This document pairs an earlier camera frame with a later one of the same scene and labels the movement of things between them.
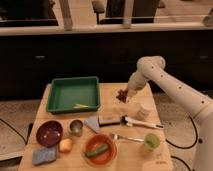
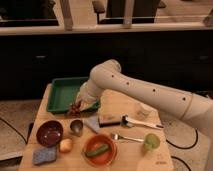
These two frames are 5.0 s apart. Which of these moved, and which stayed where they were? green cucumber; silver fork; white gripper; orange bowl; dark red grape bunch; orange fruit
Moved: white gripper; dark red grape bunch
Stayed: orange fruit; silver fork; orange bowl; green cucumber
